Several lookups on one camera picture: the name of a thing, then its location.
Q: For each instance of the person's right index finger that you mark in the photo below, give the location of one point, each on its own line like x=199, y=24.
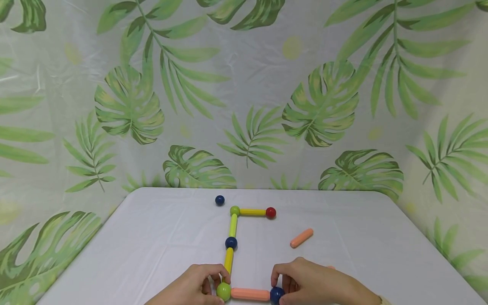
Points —
x=284, y=269

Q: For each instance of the small green ball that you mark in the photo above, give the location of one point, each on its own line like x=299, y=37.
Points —
x=235, y=210

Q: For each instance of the orange rod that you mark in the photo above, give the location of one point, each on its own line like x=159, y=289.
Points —
x=301, y=238
x=250, y=294

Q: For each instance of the person's right thumb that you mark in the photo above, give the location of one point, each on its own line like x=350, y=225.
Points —
x=291, y=298

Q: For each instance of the blue ball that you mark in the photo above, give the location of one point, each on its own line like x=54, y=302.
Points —
x=276, y=295
x=231, y=243
x=219, y=200

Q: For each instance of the yellow rod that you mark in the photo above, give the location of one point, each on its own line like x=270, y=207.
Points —
x=233, y=225
x=228, y=260
x=252, y=212

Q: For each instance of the red ball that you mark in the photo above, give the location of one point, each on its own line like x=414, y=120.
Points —
x=270, y=212

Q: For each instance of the large green ball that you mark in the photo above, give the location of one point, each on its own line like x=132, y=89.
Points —
x=223, y=292

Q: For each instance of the person's left index finger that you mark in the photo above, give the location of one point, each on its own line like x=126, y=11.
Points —
x=217, y=270

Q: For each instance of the person's left hand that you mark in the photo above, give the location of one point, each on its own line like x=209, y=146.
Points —
x=188, y=286

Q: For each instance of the person's left thumb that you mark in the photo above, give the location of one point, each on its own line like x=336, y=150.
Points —
x=209, y=300

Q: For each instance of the person's right hand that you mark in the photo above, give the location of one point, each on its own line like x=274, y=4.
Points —
x=324, y=288

